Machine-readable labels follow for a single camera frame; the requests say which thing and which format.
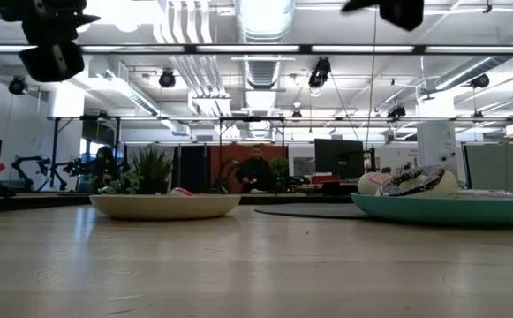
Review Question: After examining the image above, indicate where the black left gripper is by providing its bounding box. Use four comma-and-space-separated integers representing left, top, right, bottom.
20, 0, 102, 45

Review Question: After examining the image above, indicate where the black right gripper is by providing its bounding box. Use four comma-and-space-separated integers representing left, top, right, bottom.
341, 0, 426, 33

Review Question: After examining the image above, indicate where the person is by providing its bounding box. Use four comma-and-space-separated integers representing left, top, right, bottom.
86, 145, 120, 193
234, 144, 275, 193

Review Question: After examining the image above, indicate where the black computer monitor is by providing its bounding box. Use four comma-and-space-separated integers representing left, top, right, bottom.
313, 138, 366, 181

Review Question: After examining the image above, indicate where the spiky green potted plant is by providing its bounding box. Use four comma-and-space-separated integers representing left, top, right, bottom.
131, 145, 176, 195

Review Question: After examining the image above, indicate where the small leafy green plant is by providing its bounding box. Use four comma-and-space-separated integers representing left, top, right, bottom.
90, 170, 145, 195

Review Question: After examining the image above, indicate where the round bushy green plant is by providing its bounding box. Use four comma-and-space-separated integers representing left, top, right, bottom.
268, 156, 290, 193

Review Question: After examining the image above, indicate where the shiny wrapped snack packet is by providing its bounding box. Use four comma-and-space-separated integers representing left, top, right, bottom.
377, 164, 459, 199

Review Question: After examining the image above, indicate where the cream round plate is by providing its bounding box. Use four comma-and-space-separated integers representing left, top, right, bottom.
88, 193, 242, 221

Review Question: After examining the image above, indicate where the grey partition screen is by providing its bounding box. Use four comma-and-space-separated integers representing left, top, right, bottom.
462, 141, 513, 191

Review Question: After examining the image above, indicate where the teal round plate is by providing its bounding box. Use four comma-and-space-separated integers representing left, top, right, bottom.
350, 192, 513, 230

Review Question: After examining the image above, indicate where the lilac iced donut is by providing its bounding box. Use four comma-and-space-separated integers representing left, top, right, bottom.
455, 188, 513, 199

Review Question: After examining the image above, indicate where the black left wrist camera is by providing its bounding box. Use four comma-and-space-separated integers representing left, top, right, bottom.
17, 42, 86, 83

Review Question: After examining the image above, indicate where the thin black hanging cable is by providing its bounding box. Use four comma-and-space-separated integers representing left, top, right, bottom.
364, 8, 379, 149

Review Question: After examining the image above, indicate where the black frame light bar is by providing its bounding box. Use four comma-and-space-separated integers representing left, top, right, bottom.
0, 42, 513, 56

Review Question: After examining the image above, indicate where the silver ventilation duct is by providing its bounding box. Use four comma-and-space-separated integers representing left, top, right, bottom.
233, 0, 297, 89

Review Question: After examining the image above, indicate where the black metal workstation frame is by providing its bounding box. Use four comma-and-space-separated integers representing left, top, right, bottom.
217, 116, 286, 195
50, 115, 123, 191

